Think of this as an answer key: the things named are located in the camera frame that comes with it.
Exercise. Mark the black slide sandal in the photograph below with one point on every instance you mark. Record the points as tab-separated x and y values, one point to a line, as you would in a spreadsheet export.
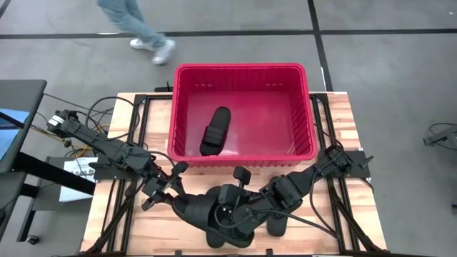
277	228
194	214
219	118
216	243

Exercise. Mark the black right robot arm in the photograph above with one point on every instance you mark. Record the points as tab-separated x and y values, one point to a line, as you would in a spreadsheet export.
303	182

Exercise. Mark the dark grey desk top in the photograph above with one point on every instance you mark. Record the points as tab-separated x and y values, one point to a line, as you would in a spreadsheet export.
21	94

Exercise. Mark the small black bracket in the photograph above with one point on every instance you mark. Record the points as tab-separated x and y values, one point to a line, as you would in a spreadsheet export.
269	253
178	253

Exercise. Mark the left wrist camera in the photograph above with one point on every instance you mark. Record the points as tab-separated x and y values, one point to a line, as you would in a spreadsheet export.
154	186

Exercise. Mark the white paper sheet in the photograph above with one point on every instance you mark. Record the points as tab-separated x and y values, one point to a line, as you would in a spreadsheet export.
73	194

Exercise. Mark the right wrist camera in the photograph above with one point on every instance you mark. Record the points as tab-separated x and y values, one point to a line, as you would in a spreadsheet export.
232	194

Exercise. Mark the grey desk base plate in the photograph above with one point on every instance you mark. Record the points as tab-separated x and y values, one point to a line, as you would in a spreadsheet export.
46	200

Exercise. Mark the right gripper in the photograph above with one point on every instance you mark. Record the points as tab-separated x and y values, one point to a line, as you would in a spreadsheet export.
242	173

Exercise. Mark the black table clamp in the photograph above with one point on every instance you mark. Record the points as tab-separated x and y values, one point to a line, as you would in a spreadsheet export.
168	88

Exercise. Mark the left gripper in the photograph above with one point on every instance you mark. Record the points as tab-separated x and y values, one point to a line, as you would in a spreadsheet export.
180	168

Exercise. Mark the black desk frame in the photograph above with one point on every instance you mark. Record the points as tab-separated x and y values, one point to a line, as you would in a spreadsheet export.
53	173

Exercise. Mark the red plastic bin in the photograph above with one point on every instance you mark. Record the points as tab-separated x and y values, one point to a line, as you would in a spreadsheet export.
257	121

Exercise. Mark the person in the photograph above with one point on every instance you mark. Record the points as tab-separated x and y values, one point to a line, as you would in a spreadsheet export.
125	18

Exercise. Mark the person's white shoe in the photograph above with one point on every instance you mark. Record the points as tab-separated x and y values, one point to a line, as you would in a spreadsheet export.
141	44
163	51

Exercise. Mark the black caster wheel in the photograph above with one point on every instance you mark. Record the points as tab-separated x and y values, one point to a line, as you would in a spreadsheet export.
33	240

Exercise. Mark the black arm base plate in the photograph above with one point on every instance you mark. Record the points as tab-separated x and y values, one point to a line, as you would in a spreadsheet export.
103	175
358	167

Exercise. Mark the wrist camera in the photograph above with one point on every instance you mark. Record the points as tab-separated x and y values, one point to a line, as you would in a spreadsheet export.
154	186
232	194

